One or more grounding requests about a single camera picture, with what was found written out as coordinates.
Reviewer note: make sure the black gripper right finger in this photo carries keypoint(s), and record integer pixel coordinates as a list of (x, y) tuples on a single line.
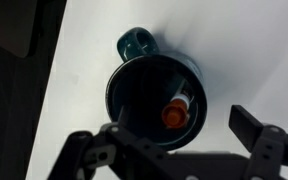
[(267, 150)]

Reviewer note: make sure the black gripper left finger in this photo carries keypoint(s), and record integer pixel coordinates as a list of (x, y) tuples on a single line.
[(124, 153)]

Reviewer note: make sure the white marker with orange cap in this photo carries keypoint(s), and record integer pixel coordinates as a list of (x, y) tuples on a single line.
[(175, 113)]

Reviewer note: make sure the dark teal ceramic mug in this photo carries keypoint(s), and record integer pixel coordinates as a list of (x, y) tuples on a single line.
[(144, 86)]

